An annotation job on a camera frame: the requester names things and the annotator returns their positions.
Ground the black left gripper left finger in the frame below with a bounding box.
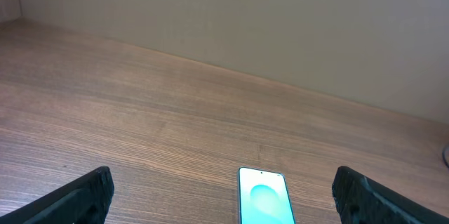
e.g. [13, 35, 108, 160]
[1, 166, 114, 224]

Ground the teal screen smartphone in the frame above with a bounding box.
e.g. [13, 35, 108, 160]
[238, 166, 296, 224]

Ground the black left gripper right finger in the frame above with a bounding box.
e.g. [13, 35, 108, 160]
[332, 166, 448, 224]

